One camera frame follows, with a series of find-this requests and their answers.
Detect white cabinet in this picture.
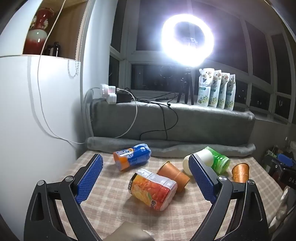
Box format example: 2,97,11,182
0,0,119,234

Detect brown paper cup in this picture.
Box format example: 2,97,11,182
157,161,191,193

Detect white cup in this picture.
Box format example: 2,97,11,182
182,149,214,176

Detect white charger cable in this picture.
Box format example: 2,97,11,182
115,88,138,139

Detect white power strip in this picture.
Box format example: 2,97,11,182
99,85,116,97

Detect person's right hand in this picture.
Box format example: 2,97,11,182
269,187,293,229

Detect orange glitter cup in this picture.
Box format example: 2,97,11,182
231,163,250,184

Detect black tripod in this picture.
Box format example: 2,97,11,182
176,68,195,105

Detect ring light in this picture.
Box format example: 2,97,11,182
161,13,215,65

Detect checkered tablecloth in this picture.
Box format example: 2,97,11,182
47,151,284,241

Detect white green refill pouch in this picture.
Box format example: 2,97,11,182
197,68,215,106
217,72,230,109
208,70,223,108
225,74,236,111

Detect white looped cord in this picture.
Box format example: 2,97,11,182
68,61,81,78

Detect beige blurred object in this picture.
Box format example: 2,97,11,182
115,221,154,241

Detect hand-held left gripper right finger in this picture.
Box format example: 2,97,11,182
188,154,270,241

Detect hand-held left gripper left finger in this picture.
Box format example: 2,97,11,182
24,153,104,241

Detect long white cable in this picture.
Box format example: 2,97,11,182
37,0,86,144

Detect grey blanket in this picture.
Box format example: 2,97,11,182
85,100,256,158

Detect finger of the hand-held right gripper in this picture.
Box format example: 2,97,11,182
264,153,296,177

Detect blue orange snack can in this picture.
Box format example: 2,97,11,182
113,143,152,171

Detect dark glass bottle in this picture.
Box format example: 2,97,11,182
47,42,61,57

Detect red white vase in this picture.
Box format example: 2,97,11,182
23,8,54,55

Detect black cable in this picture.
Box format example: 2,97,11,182
125,88,182,141

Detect black power adapter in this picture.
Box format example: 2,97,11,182
116,91,133,104

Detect green plastic bottle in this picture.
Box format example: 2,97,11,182
204,146,231,176

